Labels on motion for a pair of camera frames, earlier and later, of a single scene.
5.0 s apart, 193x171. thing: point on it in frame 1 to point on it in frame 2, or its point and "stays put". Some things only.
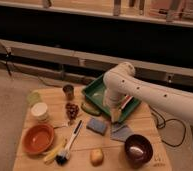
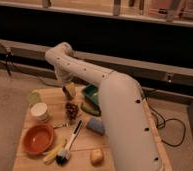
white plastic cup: x=39 y=109 stays put
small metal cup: x=69 y=91 stays put
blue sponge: x=97 y=125 stays put
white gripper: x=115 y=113 to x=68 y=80
